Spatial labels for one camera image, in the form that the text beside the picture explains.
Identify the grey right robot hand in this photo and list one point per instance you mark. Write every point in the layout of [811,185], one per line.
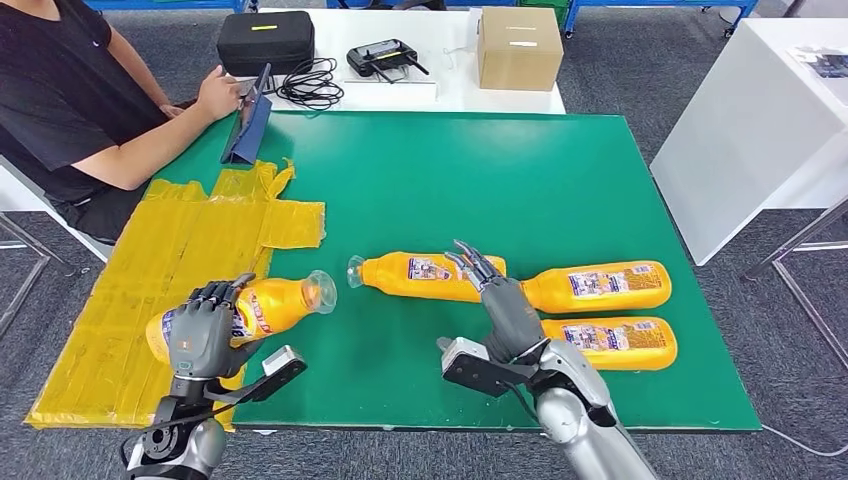
[510,318]

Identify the person's left hand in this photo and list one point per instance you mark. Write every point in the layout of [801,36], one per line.
[172,111]

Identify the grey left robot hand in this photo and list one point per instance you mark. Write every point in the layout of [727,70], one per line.
[199,344]

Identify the person's right hand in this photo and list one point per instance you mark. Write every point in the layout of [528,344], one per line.
[218,93]

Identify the orange Tide detergent bottle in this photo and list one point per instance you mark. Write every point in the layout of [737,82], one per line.
[616,344]
[397,275]
[278,308]
[596,288]

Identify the person's right forearm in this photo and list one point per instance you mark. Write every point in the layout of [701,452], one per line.
[146,149]

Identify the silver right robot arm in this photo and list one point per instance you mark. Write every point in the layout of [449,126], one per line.
[583,424]

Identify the tablet in blue cover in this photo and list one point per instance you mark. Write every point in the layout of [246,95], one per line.
[250,131]

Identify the black carrying case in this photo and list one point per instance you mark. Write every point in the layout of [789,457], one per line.
[265,45]

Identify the yellow taped plastic sheet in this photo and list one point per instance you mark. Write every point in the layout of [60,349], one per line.
[132,265]

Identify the person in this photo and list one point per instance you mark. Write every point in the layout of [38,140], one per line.
[53,99]

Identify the black remote controller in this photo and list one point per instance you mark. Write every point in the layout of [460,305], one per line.
[381,58]

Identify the white chair with metal legs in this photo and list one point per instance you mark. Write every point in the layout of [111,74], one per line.
[20,195]

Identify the brown cardboard box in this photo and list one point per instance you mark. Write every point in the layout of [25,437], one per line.
[520,54]

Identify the white desk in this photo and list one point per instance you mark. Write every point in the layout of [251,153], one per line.
[742,146]

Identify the green plastic crate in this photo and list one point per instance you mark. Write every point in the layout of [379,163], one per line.
[546,8]

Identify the dark printed booklet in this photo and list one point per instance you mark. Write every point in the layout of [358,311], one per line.
[828,63]

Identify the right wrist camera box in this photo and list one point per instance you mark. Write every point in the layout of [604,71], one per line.
[470,371]

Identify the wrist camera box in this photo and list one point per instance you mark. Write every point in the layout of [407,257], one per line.
[281,364]
[470,371]

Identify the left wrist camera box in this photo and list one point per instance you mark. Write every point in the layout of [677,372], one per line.
[281,364]

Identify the blue shelf frame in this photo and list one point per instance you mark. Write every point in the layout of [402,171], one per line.
[662,3]
[166,4]

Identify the metal table leg frame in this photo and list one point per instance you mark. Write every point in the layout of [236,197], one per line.
[805,301]

